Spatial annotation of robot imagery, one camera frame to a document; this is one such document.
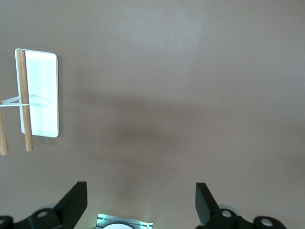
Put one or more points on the white rack with wooden bars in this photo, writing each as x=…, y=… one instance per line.
x=43, y=95

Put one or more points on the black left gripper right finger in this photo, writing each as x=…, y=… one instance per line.
x=207, y=210

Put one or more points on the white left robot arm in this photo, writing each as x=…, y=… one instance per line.
x=118, y=226

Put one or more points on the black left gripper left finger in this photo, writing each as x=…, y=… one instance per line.
x=64, y=210

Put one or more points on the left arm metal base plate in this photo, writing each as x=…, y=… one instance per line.
x=107, y=218

